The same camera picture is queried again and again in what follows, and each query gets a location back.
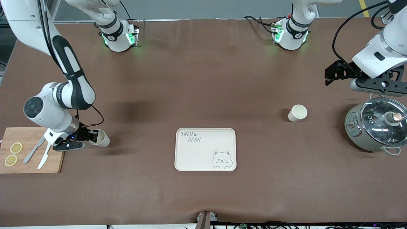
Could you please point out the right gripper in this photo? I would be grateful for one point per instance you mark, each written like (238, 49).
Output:
(82, 133)

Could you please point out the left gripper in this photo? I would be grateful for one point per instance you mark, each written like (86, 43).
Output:
(347, 70)

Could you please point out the white plastic cup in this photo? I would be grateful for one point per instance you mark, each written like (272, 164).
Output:
(103, 140)
(297, 113)

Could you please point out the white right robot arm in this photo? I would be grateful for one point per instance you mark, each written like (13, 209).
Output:
(47, 108)

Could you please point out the white plastic knife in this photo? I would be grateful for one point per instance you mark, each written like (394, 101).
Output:
(44, 157)

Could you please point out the grey plastic knife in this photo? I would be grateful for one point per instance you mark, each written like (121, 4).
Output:
(33, 151)

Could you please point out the wooden cutting board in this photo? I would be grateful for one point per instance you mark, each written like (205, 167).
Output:
(31, 165)

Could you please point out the grey-green electric cooking pot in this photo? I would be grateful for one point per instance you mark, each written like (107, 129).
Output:
(356, 136)

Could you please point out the glass pot lid with knob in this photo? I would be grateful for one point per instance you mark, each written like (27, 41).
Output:
(381, 127)

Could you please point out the yellow lemon slice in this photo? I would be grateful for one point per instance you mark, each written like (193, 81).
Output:
(11, 160)
(16, 148)

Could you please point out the cream tray with bear print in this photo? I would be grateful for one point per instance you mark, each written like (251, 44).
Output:
(197, 159)

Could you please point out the grey metal bracket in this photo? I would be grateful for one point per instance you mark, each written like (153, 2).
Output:
(204, 221)

